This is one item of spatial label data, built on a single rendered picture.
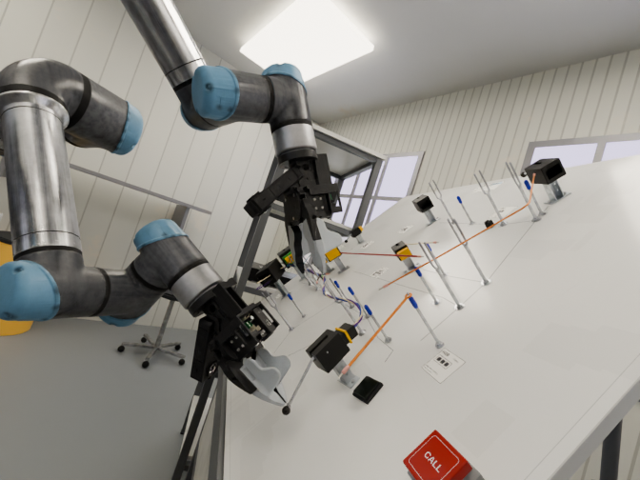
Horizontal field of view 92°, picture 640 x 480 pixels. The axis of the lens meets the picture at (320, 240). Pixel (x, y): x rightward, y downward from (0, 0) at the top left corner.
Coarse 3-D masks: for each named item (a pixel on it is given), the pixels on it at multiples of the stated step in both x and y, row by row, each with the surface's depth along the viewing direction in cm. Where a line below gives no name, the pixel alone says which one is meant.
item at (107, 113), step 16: (96, 96) 59; (112, 96) 63; (80, 112) 58; (96, 112) 60; (112, 112) 62; (128, 112) 65; (0, 128) 73; (80, 128) 60; (96, 128) 61; (112, 128) 63; (128, 128) 66; (0, 144) 77; (80, 144) 67; (96, 144) 65; (112, 144) 66; (128, 144) 68
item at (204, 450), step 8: (208, 416) 126; (208, 424) 118; (208, 432) 111; (200, 440) 125; (208, 440) 105; (200, 448) 117; (208, 448) 99; (200, 456) 109; (208, 456) 94; (200, 464) 104; (208, 464) 89; (200, 472) 98; (208, 472) 85
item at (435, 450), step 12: (432, 432) 34; (420, 444) 34; (432, 444) 33; (444, 444) 32; (408, 456) 33; (420, 456) 32; (432, 456) 32; (444, 456) 31; (456, 456) 30; (408, 468) 32; (420, 468) 31; (432, 468) 31; (444, 468) 30; (456, 468) 29; (468, 468) 29
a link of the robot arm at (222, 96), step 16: (192, 80) 48; (208, 80) 44; (224, 80) 45; (240, 80) 47; (256, 80) 49; (192, 96) 49; (208, 96) 45; (224, 96) 46; (240, 96) 47; (256, 96) 48; (272, 96) 50; (208, 112) 46; (224, 112) 47; (240, 112) 49; (256, 112) 50
